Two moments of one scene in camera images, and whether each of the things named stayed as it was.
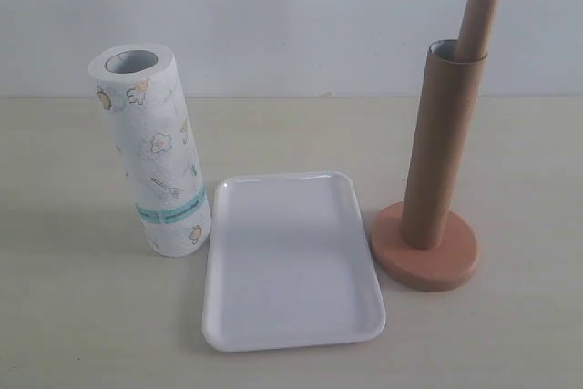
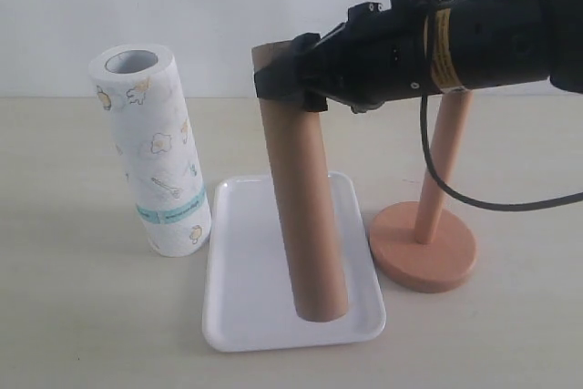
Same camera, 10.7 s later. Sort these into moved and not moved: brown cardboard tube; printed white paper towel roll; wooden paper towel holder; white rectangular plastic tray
Moved: brown cardboard tube
Not moved: wooden paper towel holder; white rectangular plastic tray; printed white paper towel roll
